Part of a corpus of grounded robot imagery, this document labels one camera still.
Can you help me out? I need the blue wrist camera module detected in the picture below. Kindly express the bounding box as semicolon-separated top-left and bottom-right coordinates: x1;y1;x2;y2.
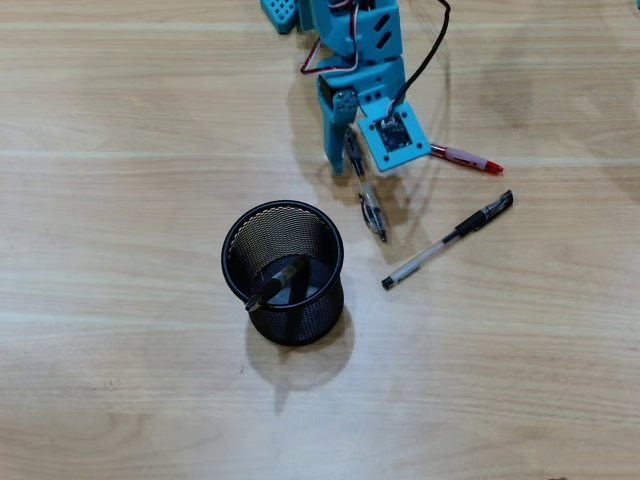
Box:
357;102;432;174

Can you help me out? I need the black capped gel pen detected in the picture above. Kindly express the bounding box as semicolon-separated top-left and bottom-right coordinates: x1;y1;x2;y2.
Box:
381;188;515;291

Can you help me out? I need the red retractable pen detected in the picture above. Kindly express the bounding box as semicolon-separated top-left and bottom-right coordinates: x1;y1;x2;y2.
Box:
429;143;505;176

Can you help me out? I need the black mesh pen holder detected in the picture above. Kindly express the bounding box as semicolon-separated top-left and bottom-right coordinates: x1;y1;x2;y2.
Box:
221;199;345;347

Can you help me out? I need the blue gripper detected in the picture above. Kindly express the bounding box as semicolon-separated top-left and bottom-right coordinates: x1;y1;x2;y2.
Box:
317;56;407;175

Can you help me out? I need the red white servo wire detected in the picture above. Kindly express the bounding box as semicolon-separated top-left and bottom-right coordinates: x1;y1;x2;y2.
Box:
299;0;362;77

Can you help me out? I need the grey grip retractable pen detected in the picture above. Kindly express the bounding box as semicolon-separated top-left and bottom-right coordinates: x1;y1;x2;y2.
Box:
343;127;389;244

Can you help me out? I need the black clip retractable pen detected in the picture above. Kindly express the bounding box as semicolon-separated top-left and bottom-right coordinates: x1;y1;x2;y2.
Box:
243;253;312;314

